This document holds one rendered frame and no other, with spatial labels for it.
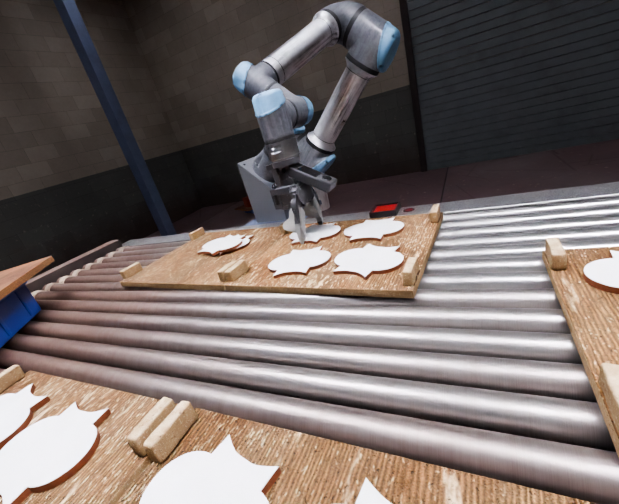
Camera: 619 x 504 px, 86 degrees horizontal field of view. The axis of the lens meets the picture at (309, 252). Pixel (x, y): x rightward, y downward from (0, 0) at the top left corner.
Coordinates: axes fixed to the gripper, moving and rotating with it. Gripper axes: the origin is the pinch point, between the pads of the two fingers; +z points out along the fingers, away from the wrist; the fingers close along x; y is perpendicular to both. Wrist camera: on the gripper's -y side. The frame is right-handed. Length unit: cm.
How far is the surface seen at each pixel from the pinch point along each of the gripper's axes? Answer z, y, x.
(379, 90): -38, 110, -459
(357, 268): 0.3, -19.4, 19.9
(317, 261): 0.0, -9.3, 16.8
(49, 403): 1, 16, 60
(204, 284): 0.5, 16.6, 25.6
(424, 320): 3.9, -32.7, 29.7
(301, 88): -76, 230, -451
